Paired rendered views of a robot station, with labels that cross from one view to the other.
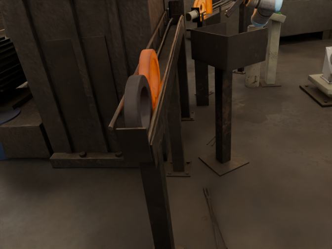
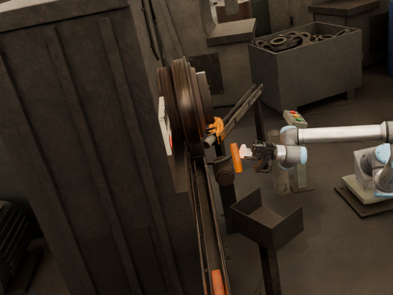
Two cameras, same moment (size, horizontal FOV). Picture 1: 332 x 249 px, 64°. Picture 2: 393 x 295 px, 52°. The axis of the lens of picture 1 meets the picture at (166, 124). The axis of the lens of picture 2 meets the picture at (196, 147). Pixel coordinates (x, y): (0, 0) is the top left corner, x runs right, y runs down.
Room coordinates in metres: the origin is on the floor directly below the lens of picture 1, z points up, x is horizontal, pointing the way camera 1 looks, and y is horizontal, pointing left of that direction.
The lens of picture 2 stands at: (-0.30, 0.18, 1.84)
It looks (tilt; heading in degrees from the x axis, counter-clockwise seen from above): 26 degrees down; 351
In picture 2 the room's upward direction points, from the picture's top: 12 degrees counter-clockwise
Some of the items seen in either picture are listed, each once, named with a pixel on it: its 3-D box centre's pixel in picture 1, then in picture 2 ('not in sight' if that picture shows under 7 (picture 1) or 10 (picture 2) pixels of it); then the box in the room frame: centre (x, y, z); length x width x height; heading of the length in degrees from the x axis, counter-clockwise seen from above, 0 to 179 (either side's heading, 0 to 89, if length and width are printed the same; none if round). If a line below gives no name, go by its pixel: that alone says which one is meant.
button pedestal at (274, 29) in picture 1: (272, 49); (298, 151); (2.25, -0.98, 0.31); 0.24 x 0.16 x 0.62; 170
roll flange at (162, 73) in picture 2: not in sight; (172, 105); (1.73, -0.05, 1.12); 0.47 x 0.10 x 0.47; 170
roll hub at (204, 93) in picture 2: not in sight; (205, 98); (1.70, -0.23, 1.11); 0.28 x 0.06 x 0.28; 170
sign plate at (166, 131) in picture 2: not in sight; (165, 124); (1.40, 0.03, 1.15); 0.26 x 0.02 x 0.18; 170
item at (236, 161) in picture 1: (226, 104); (272, 264); (1.18, -0.31, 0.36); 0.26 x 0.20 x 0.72; 25
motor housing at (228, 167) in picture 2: (201, 70); (227, 195); (2.01, -0.33, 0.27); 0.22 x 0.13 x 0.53; 170
